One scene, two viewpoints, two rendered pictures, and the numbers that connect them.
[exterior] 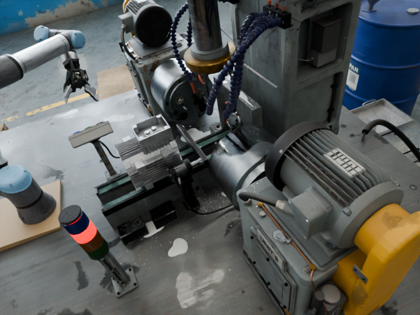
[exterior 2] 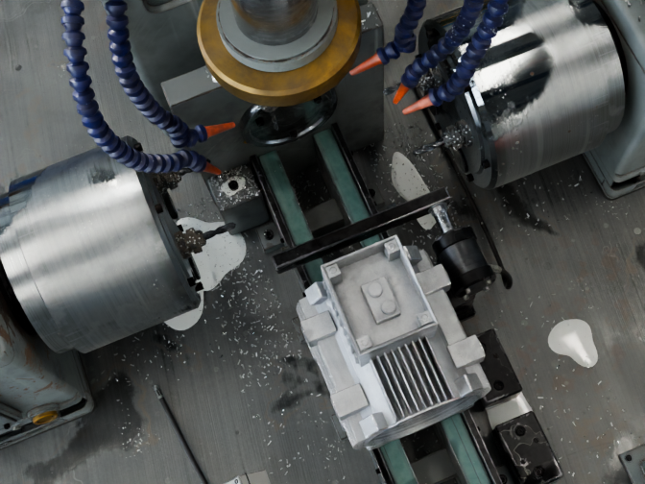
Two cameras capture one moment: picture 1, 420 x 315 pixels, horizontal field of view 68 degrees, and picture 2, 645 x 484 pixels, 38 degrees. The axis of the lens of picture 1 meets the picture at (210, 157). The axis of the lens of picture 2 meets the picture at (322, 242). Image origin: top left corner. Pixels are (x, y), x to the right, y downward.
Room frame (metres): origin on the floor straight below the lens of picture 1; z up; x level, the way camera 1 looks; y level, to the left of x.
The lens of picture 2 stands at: (0.91, 0.50, 2.20)
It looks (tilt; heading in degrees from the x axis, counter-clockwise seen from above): 70 degrees down; 278
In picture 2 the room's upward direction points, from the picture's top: 11 degrees counter-clockwise
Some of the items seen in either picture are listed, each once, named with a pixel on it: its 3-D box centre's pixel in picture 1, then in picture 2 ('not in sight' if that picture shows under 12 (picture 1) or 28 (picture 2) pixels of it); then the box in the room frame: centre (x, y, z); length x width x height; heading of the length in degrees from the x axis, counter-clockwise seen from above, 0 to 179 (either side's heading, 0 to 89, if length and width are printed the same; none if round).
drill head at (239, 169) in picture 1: (258, 175); (533, 76); (0.66, -0.14, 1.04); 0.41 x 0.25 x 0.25; 19
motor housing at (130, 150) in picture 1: (150, 157); (391, 349); (0.88, 0.22, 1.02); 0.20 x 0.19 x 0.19; 109
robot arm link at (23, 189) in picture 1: (16, 184); not in sight; (0.92, 0.78, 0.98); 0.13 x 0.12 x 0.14; 61
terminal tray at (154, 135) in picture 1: (152, 134); (378, 302); (0.90, 0.19, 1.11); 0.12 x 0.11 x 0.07; 109
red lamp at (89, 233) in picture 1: (82, 229); not in sight; (0.51, 0.38, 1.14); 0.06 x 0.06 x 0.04
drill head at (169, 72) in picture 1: (177, 85); (67, 259); (1.31, 0.08, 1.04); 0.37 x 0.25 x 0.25; 19
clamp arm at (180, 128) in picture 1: (191, 143); (362, 230); (0.91, 0.06, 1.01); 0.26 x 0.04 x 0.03; 19
